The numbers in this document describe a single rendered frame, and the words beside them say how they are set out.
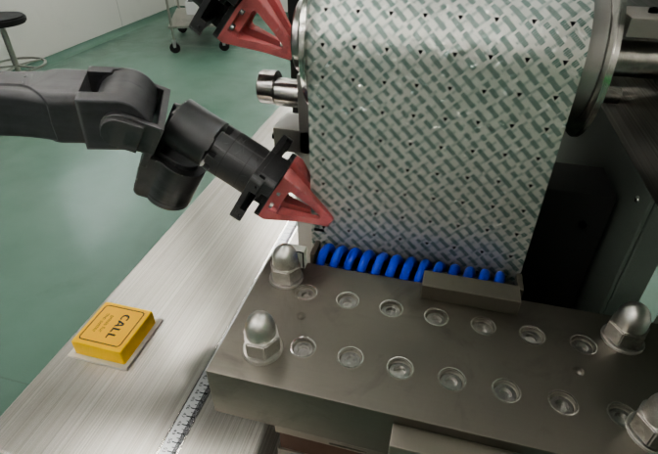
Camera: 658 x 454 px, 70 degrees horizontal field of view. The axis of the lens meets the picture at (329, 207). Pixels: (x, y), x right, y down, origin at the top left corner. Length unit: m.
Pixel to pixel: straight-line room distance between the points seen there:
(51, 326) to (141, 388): 1.52
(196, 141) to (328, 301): 0.22
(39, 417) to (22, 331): 1.52
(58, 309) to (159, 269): 1.44
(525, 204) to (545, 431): 0.20
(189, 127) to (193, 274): 0.29
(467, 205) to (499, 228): 0.04
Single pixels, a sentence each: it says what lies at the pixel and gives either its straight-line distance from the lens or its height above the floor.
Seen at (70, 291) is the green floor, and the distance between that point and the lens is 2.24.
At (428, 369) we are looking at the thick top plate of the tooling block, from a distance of 0.44.
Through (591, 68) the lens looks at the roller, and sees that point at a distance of 0.46.
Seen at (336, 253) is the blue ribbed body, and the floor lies 1.04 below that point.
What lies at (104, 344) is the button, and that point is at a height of 0.92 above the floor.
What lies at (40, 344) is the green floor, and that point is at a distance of 2.07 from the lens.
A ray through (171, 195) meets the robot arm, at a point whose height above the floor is 1.09.
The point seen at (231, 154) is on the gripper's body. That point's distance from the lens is 0.51.
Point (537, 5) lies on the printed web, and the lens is 0.45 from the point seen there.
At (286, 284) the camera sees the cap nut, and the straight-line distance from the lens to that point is 0.50.
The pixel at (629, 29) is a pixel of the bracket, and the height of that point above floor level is 1.28.
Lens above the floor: 1.38
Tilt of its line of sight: 34 degrees down
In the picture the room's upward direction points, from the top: straight up
